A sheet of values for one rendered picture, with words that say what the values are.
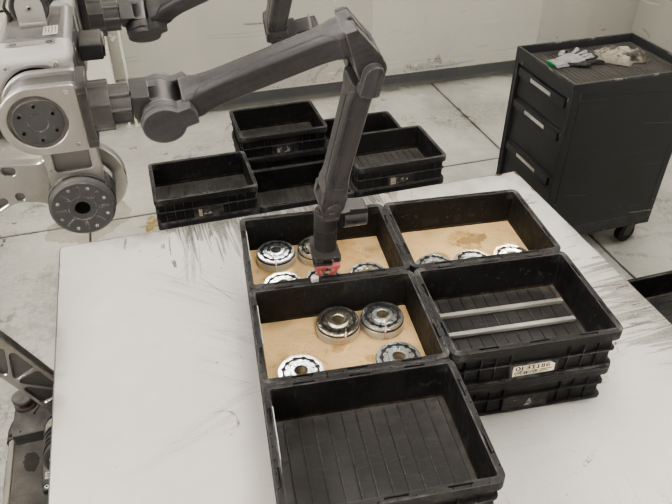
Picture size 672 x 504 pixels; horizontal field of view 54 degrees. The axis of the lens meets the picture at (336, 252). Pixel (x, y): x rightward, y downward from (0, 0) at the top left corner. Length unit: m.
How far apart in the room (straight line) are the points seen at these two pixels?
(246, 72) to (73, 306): 1.02
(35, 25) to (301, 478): 0.99
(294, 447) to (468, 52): 4.04
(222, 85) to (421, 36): 3.73
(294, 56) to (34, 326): 2.14
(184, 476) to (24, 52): 0.90
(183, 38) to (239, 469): 3.32
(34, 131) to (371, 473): 0.87
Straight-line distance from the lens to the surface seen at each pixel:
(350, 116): 1.32
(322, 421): 1.42
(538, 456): 1.59
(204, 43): 4.46
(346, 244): 1.86
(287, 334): 1.59
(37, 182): 1.67
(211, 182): 2.84
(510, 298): 1.74
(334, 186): 1.45
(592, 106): 2.92
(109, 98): 1.20
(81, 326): 1.92
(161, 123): 1.21
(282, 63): 1.20
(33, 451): 2.29
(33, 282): 3.32
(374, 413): 1.43
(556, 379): 1.60
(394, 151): 3.04
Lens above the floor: 1.94
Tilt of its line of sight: 37 degrees down
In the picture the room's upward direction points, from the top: straight up
